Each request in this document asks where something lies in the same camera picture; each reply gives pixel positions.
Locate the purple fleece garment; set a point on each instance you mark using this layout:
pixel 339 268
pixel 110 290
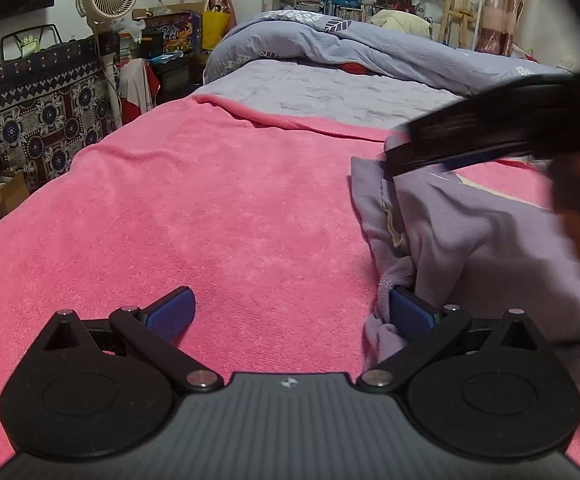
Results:
pixel 451 243

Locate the grey bed sheet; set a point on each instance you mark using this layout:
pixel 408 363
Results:
pixel 293 89

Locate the pink fleece blanket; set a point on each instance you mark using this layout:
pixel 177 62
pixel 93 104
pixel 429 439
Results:
pixel 254 213

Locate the black wire basket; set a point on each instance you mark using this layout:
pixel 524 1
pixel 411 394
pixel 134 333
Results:
pixel 29 40

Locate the colourful toy box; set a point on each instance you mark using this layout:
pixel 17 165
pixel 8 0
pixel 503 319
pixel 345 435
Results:
pixel 181 32

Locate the yellow shopping bag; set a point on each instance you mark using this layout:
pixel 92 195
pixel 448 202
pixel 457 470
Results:
pixel 214 27

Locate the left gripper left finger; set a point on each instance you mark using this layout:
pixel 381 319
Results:
pixel 92 388

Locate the lavender patterned duvet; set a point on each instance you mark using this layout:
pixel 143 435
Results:
pixel 326 40

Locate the patterned cloth covered cabinet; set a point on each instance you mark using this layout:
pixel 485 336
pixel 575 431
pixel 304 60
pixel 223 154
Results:
pixel 53 104

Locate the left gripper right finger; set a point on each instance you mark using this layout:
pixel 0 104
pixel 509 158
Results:
pixel 482 388

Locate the wooden easel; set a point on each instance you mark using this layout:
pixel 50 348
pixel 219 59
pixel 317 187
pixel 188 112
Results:
pixel 457 24

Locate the right pink curtain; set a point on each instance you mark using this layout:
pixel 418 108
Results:
pixel 498 24

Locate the cream pillow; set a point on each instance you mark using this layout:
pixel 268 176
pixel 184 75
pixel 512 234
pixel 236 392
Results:
pixel 402 22

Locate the cardboard box on floor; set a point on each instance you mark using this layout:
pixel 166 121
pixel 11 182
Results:
pixel 13 191

